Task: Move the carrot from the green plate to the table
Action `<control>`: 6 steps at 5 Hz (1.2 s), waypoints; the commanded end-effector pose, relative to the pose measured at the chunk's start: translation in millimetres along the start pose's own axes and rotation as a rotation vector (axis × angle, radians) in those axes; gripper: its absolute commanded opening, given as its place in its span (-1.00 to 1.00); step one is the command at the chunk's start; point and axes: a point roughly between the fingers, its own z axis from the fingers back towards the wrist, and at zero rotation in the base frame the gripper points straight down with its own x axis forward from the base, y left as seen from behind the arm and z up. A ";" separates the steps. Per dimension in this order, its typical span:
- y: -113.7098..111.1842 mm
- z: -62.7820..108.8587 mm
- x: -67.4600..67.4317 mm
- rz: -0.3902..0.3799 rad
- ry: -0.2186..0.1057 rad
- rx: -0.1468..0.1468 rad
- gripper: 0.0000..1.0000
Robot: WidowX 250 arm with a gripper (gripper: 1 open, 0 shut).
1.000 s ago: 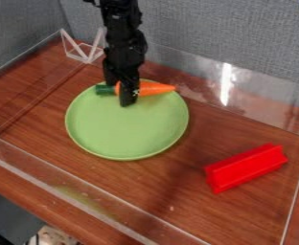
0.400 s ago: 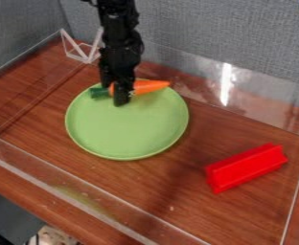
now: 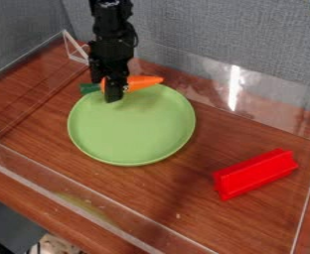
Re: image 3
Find red plastic block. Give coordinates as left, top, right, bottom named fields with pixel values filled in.
left=212, top=149, right=298, bottom=200

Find green round plate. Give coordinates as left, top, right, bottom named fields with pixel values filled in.
left=68, top=84, right=196, bottom=167

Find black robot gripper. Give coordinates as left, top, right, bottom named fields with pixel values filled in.
left=88, top=0, right=137, bottom=103

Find orange toy carrot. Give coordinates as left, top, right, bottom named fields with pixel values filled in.
left=78, top=74, right=165, bottom=95

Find clear acrylic enclosure walls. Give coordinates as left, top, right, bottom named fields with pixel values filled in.
left=0, top=33, right=310, bottom=254

